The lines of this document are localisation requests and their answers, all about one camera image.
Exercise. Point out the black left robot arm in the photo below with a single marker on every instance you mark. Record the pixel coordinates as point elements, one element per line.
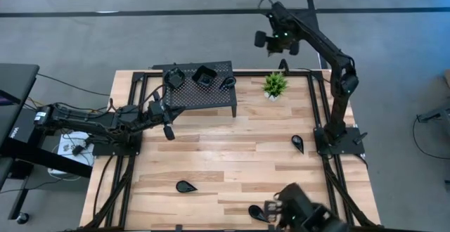
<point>88,120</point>

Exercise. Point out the black floor stand foot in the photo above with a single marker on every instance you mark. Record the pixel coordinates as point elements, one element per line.
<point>436,114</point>

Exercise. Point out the white printed box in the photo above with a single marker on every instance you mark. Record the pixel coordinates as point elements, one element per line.
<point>65,138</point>

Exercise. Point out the green plant in white pot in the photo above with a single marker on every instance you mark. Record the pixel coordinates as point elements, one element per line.
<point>275,84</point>

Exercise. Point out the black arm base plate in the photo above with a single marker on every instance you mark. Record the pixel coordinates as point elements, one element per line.
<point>105,150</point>
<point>355,144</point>

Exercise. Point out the black standing desk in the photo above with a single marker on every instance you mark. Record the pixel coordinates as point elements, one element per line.
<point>17,81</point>

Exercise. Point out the black perforated metal shelf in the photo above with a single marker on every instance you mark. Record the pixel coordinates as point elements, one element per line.
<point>204,96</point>

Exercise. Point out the black teardrop mini plate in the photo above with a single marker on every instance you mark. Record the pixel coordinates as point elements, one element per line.
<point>184,187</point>
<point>256,212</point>
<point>229,83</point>
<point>297,142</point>

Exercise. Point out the black caster wheel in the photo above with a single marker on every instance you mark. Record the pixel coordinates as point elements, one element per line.
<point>22,218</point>

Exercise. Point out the black aluminium table frame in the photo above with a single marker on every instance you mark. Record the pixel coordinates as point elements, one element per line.
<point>314,102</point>

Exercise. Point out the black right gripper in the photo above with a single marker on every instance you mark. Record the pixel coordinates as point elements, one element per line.
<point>277,43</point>

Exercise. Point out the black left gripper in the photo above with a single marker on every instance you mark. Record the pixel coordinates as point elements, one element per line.
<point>158,112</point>

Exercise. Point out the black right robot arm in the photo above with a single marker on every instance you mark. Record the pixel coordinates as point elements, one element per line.
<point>318,39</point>

